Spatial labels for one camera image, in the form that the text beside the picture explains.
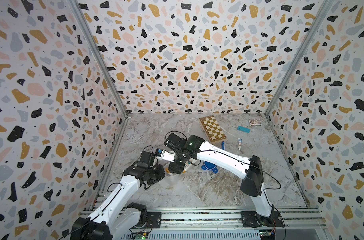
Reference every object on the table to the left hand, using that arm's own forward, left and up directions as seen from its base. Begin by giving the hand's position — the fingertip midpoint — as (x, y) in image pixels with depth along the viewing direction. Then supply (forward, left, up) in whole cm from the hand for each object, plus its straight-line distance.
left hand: (168, 173), depth 82 cm
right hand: (+1, -3, +8) cm, 9 cm away
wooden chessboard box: (+35, -29, -6) cm, 46 cm away
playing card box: (+43, -63, -7) cm, 77 cm away
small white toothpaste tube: (+24, -47, -7) cm, 53 cm away
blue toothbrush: (+23, -35, -8) cm, 43 cm away
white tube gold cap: (-3, -11, +15) cm, 19 cm away
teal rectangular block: (+38, -53, -8) cm, 66 cm away
